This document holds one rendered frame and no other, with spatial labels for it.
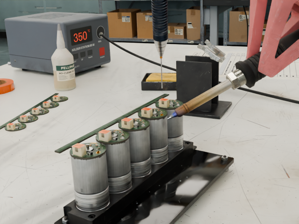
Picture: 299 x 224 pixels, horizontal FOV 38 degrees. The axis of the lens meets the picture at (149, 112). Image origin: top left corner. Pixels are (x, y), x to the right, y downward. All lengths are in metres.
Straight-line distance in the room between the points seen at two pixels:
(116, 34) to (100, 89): 4.29
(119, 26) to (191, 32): 0.85
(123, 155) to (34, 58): 0.49
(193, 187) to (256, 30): 0.14
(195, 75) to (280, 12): 0.21
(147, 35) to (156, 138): 4.44
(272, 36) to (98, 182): 0.17
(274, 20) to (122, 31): 4.58
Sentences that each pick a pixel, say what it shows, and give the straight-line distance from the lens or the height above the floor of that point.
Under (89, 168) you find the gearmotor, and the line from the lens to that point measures 0.29.
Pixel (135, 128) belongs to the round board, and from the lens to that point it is 0.33.
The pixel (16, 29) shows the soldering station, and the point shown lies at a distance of 0.81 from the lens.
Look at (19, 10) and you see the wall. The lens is 6.16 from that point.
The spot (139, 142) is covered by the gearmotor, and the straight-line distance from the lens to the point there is 0.33.
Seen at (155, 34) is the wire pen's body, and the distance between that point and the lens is 0.31.
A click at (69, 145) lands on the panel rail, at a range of 0.31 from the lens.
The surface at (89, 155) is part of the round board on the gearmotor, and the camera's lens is 0.29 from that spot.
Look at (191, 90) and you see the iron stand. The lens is 0.54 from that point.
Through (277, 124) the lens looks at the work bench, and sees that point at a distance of 0.52.
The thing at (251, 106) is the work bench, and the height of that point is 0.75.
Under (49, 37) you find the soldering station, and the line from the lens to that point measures 0.75.
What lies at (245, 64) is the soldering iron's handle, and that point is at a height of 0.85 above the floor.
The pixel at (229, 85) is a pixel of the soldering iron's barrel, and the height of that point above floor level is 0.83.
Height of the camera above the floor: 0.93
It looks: 19 degrees down
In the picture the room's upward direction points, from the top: 2 degrees counter-clockwise
